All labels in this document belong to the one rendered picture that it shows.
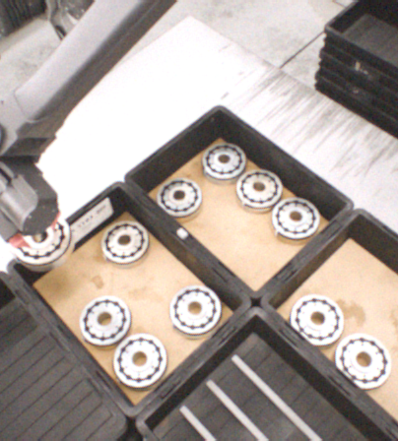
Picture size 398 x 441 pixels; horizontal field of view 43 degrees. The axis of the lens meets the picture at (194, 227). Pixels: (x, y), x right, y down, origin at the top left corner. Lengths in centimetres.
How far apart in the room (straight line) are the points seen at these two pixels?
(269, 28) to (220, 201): 183
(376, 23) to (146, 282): 146
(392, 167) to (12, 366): 104
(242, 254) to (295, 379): 28
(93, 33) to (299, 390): 72
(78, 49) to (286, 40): 225
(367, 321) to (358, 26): 135
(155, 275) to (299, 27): 205
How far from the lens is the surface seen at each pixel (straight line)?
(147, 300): 107
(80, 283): 112
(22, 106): 69
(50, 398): 106
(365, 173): 142
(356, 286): 110
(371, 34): 213
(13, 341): 112
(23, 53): 297
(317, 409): 102
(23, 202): 72
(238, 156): 121
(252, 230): 113
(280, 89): 158
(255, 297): 96
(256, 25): 291
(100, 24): 61
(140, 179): 114
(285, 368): 102
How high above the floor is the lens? 181
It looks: 60 degrees down
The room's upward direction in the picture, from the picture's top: 6 degrees counter-clockwise
